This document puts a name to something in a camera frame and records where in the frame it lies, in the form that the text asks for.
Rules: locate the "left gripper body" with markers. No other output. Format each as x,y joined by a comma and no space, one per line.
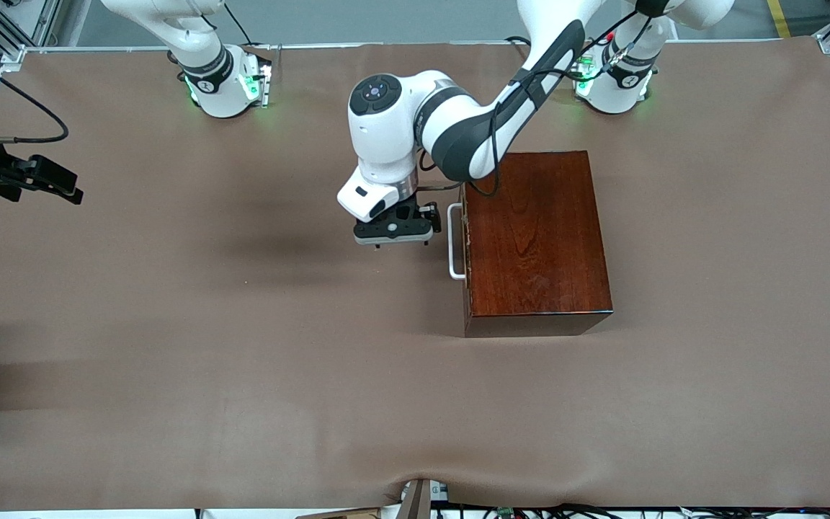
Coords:
416,209

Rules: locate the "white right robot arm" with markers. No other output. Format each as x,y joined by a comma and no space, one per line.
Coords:
213,86

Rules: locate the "dark wooden drawer cabinet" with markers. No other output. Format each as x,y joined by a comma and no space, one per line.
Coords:
537,231

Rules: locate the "brown table cover cloth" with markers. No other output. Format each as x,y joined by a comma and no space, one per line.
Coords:
242,432

